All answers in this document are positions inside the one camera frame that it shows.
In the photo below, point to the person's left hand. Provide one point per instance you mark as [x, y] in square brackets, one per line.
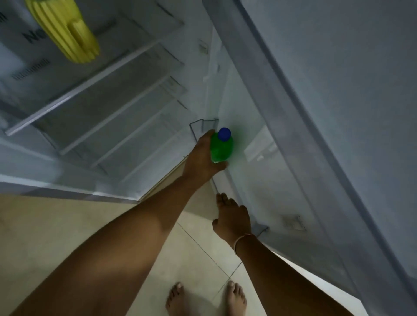
[197, 161]

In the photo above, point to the person's right hand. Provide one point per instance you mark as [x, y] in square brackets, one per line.
[233, 219]

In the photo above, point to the person's right thumb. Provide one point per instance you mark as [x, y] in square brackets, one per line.
[216, 223]

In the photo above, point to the person's left thumb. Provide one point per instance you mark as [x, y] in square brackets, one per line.
[219, 166]

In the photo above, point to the green bottle with blue cap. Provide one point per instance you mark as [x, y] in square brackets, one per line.
[222, 148]

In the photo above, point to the person's left forearm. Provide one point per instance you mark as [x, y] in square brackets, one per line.
[114, 247]

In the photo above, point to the person's right forearm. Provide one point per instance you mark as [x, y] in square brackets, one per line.
[280, 280]

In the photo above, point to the thin wrist thread band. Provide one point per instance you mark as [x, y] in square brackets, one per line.
[241, 240]

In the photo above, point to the clear refrigerator door bin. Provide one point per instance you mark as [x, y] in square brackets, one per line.
[254, 182]

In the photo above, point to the person's right foot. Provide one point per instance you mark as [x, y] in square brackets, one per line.
[236, 298]

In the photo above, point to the person's foot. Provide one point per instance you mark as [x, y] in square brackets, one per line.
[236, 298]
[176, 298]

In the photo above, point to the person's left foot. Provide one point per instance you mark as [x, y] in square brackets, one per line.
[176, 298]

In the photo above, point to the glass refrigerator shelf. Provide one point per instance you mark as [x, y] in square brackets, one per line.
[114, 122]
[136, 140]

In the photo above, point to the grey refrigerator door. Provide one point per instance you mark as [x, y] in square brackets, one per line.
[325, 97]

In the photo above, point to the glass shelf with white trim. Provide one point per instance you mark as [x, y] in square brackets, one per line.
[75, 92]

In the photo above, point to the white refrigerator cabinet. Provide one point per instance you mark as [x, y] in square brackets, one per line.
[49, 171]

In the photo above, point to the yellow ribbed plastic tray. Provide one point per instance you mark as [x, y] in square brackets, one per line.
[66, 29]

